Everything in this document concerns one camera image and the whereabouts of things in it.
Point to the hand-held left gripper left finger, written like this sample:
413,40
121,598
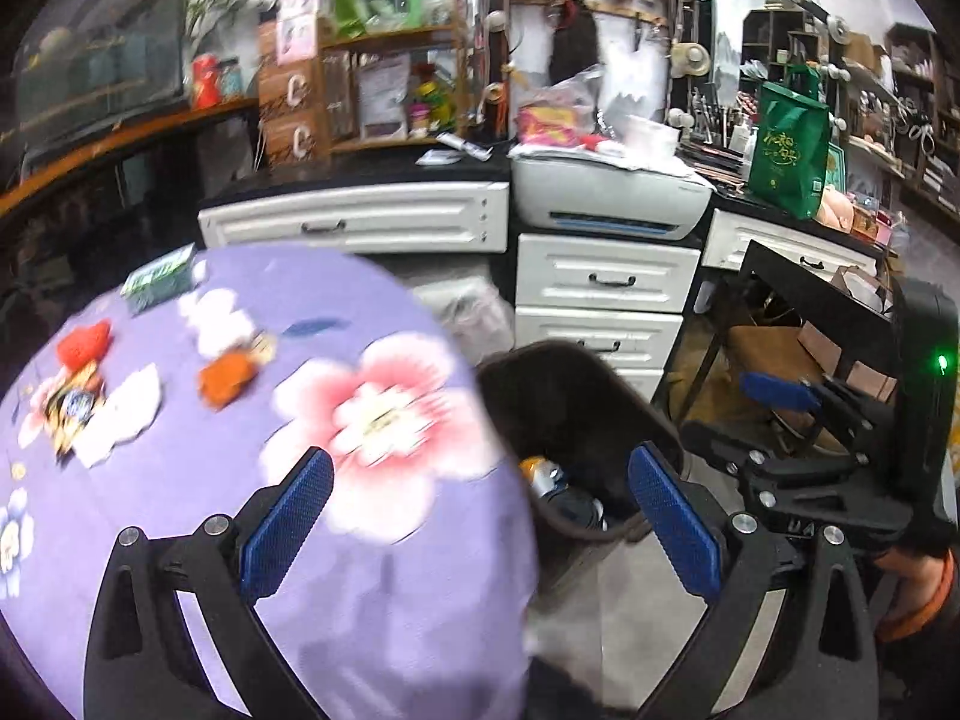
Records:
289,525

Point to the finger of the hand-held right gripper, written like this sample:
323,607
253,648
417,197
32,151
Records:
780,390
750,459

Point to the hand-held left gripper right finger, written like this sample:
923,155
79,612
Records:
675,525

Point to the orange wrapper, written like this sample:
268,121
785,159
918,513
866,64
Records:
229,379

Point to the brown plastic trash bin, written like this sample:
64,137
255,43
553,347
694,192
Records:
570,405

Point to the blue snack wrapper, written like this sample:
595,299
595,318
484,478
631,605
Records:
71,405

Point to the red wrapper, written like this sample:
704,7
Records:
84,343

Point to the green packet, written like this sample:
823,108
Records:
157,281

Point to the person's right hand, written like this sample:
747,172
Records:
911,585

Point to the cardboard box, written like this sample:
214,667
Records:
765,360

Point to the purple floral tablecloth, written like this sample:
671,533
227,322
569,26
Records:
187,480

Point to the black chair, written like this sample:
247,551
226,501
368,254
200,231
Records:
795,270

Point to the white desk drawer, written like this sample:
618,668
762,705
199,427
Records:
787,247

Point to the white drawer unit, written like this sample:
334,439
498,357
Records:
600,277

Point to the green tote bag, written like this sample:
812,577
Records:
791,150

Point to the pile of makeup brushes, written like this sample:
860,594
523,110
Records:
712,142

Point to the white printer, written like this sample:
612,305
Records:
607,187

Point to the bin with clear liner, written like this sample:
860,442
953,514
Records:
469,307

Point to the white tissue pack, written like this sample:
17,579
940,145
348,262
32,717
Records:
651,139

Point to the dark storage shelf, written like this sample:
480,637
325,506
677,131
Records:
915,127

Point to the long white drawer cabinet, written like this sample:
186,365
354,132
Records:
345,217

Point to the small straw hat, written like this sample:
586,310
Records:
690,58

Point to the vanity mirror with bulbs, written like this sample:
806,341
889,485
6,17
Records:
731,45

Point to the clear bag with red contents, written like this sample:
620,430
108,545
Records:
555,116

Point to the brown coffee box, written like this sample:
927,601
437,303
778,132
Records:
292,90
294,141

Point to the white tube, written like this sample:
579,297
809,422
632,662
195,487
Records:
465,146

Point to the dark hanging wig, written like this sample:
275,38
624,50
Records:
574,45

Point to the orange wooden counter shelf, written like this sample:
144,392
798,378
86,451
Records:
112,152

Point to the white printed pouch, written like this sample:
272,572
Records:
382,94

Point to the glass jar with dark lid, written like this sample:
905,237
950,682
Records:
231,81

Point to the red tin can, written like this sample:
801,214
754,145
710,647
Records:
205,81

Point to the wooden shelf rack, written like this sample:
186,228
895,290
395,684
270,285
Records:
397,34

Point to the glass terrarium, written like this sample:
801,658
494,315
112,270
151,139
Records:
97,52

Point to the green spray bottle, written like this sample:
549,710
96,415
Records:
414,4

